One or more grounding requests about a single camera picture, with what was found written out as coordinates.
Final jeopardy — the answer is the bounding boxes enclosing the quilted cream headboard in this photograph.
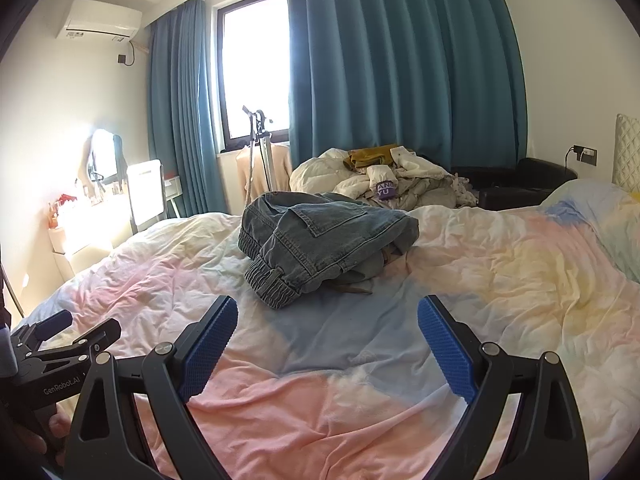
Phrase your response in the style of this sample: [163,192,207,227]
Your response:
[612,112,640,193]

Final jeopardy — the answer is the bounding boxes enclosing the red decoration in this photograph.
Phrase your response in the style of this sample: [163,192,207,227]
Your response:
[47,195,76,226]

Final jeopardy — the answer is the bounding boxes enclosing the dark framed window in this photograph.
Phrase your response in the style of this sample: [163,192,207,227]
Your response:
[211,0,292,153]

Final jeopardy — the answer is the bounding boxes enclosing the white down jacket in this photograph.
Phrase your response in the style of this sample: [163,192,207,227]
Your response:
[290,147,481,211]

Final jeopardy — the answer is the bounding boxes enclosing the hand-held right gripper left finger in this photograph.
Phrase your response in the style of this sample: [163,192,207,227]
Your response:
[65,295,239,480]

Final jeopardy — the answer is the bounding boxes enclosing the wide teal curtain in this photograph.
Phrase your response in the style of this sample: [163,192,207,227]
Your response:
[282,0,530,173]

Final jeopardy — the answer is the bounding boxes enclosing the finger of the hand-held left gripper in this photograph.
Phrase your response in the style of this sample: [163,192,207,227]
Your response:
[30,317,123,363]
[11,309,74,348]

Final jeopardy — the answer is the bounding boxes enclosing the white side table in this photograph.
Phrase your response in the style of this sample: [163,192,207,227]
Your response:
[164,175,184,218]

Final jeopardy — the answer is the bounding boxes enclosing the person's left hand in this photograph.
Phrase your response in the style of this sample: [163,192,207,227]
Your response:
[20,407,73,471]

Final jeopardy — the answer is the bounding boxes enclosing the white air conditioner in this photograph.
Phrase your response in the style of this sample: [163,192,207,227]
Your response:
[56,0,142,42]

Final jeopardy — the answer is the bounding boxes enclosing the mustard yellow garment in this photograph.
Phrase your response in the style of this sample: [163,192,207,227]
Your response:
[342,144,401,173]

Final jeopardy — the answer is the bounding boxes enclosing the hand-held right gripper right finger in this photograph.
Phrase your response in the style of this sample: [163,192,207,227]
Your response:
[417,295,590,480]

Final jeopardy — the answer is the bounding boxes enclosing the pastel pillow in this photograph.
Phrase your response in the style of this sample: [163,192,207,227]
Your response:
[540,177,640,283]

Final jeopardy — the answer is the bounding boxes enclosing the narrow teal curtain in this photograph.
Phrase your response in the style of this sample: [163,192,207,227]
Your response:
[147,0,231,218]

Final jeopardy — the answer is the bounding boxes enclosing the white chair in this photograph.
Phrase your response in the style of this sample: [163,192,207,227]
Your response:
[126,158,168,233]

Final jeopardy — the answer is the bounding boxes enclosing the vanity mirror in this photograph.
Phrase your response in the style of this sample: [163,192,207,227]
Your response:
[82,129,126,186]

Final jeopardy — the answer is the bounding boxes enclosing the grey garment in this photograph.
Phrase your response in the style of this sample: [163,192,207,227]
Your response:
[400,175,461,211]

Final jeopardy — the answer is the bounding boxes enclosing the pastel duvet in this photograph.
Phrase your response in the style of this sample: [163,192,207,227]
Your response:
[10,180,640,480]

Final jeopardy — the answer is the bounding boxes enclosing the black armchair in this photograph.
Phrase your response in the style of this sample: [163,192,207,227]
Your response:
[450,157,578,211]

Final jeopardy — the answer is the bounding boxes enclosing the white vanity desk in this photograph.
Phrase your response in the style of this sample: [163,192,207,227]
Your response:
[47,192,133,276]

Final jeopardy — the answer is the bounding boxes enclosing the wall socket with plug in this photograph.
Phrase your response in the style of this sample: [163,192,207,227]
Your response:
[565,144,598,167]

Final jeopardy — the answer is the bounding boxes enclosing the blue denim jeans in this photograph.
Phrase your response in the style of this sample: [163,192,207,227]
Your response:
[237,191,420,310]

